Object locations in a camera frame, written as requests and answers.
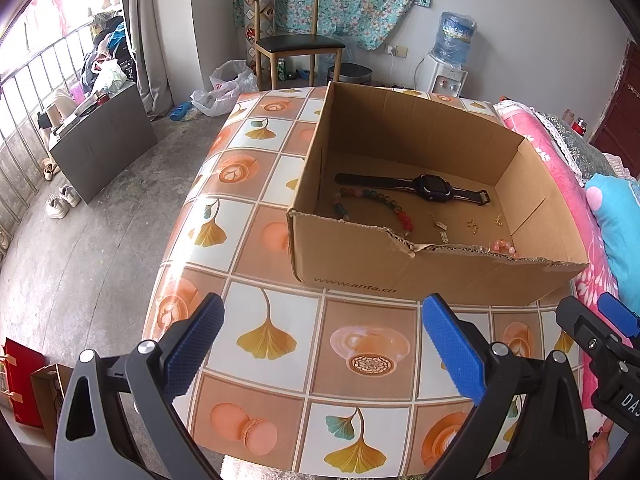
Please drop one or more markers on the brown door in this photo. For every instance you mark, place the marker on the brown door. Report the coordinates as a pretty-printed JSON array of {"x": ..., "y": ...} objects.
[{"x": 625, "y": 105}]

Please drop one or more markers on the leaf patterned tablecloth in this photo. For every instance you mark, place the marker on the leaf patterned tablecloth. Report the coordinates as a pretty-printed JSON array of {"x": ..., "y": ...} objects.
[{"x": 260, "y": 240}]

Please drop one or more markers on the blue water bottle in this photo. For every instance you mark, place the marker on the blue water bottle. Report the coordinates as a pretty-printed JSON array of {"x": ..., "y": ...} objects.
[{"x": 452, "y": 37}]

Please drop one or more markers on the brown cardboard box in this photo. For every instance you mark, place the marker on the brown cardboard box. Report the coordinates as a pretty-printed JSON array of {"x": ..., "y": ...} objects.
[{"x": 350, "y": 260}]

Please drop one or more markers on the small gold earring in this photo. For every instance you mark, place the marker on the small gold earring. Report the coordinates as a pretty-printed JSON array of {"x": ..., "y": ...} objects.
[
  {"x": 437, "y": 221},
  {"x": 498, "y": 219},
  {"x": 443, "y": 236}
]

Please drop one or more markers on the brown paper bag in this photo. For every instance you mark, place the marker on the brown paper bag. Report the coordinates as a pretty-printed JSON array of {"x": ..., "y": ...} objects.
[{"x": 50, "y": 400}]

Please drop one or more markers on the purple black smartwatch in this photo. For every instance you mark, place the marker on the purple black smartwatch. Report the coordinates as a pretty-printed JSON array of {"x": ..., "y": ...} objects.
[{"x": 435, "y": 187}]

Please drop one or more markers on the beige shoes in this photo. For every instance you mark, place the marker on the beige shoes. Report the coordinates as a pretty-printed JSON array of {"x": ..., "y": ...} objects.
[{"x": 49, "y": 170}]

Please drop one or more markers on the wooden chair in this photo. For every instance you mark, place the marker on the wooden chair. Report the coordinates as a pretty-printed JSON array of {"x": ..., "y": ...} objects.
[{"x": 300, "y": 42}]

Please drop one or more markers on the red paper bag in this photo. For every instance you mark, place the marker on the red paper bag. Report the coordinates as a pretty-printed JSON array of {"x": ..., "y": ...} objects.
[{"x": 22, "y": 385}]

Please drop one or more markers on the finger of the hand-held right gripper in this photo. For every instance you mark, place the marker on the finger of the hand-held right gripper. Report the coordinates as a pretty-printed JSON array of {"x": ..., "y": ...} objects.
[
  {"x": 620, "y": 315},
  {"x": 590, "y": 337}
]

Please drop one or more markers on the grey curtain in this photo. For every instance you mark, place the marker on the grey curtain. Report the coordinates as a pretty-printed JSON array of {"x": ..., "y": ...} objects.
[{"x": 160, "y": 35}]

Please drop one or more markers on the patterned tall panel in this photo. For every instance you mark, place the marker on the patterned tall panel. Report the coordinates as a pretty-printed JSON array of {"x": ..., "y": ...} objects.
[{"x": 252, "y": 25}]

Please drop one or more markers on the white plastic bag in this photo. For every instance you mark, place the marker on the white plastic bag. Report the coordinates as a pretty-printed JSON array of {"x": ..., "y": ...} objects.
[{"x": 225, "y": 90}]

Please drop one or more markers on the pile of clothes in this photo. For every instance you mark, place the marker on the pile of clothes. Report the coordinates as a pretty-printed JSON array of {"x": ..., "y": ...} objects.
[{"x": 107, "y": 50}]

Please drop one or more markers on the grey waste bin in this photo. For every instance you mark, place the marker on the grey waste bin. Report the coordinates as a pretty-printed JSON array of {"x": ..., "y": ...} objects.
[{"x": 350, "y": 75}]

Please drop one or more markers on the wall socket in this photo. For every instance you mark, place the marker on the wall socket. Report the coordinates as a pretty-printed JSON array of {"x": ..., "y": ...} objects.
[{"x": 396, "y": 51}]

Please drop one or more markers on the blue slipper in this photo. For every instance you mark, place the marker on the blue slipper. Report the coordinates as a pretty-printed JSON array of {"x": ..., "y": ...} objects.
[{"x": 180, "y": 111}]

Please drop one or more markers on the grey lace blanket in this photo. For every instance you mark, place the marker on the grey lace blanket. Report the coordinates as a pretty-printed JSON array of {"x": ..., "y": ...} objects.
[{"x": 575, "y": 145}]

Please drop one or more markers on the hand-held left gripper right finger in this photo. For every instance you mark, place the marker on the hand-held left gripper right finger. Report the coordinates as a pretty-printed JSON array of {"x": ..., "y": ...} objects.
[{"x": 455, "y": 350}]

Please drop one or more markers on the person's right hand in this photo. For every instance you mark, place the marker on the person's right hand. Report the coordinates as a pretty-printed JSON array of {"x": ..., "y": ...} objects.
[{"x": 598, "y": 452}]

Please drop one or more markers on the grey cabinet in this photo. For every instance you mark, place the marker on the grey cabinet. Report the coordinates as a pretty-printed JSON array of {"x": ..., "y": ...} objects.
[{"x": 105, "y": 145}]

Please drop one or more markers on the white sneaker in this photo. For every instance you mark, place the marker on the white sneaker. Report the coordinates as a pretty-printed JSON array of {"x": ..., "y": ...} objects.
[
  {"x": 70, "y": 195},
  {"x": 56, "y": 207}
]

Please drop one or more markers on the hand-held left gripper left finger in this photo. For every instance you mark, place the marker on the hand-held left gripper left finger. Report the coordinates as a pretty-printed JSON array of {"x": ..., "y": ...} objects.
[{"x": 192, "y": 350}]

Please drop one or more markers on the white water dispenser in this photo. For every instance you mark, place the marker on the white water dispenser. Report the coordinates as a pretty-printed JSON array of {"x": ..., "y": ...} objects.
[{"x": 442, "y": 80}]

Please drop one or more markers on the red jar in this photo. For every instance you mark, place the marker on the red jar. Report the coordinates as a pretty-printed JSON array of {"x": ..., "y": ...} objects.
[{"x": 579, "y": 126}]

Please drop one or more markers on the blue pillow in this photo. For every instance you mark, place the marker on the blue pillow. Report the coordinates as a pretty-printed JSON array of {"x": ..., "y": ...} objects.
[{"x": 617, "y": 230}]

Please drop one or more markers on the pink floral blanket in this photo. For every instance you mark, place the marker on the pink floral blanket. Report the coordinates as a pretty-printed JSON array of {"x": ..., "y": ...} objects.
[{"x": 575, "y": 200}]

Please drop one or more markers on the metal balcony railing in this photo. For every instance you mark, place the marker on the metal balcony railing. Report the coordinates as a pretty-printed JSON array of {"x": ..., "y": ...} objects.
[{"x": 30, "y": 110}]

